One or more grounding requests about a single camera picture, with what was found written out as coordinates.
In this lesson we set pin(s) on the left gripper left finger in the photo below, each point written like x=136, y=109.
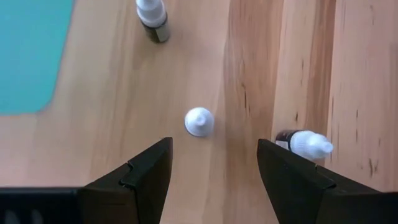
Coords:
x=140, y=193

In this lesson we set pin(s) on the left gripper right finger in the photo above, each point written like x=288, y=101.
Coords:
x=298, y=193

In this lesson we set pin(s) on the small white-capped colouring bottle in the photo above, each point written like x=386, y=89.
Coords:
x=154, y=18
x=308, y=144
x=199, y=122

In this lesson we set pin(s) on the teal translucent plastic bin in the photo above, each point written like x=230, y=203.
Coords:
x=28, y=53

